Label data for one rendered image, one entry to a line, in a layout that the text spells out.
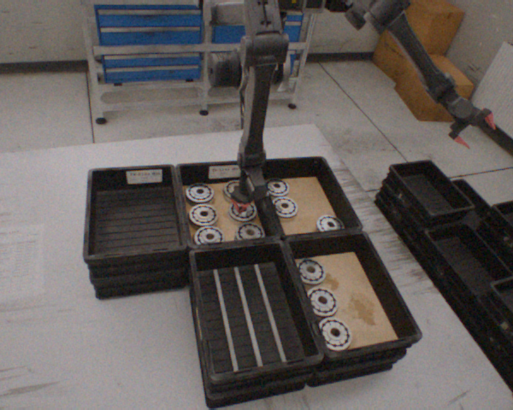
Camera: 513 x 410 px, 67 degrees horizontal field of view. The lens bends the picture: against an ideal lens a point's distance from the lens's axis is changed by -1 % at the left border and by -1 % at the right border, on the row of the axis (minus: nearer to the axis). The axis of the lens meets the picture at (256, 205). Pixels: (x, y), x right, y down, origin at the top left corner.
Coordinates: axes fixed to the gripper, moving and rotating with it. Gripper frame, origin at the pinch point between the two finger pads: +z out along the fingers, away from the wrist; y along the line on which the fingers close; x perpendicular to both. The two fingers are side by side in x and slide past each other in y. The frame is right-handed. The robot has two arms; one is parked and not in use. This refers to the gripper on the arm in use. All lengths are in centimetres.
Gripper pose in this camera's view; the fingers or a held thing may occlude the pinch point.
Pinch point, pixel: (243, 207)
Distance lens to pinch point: 141.9
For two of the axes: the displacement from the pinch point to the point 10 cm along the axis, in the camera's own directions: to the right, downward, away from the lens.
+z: -1.4, 6.7, 7.3
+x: -8.4, -4.7, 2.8
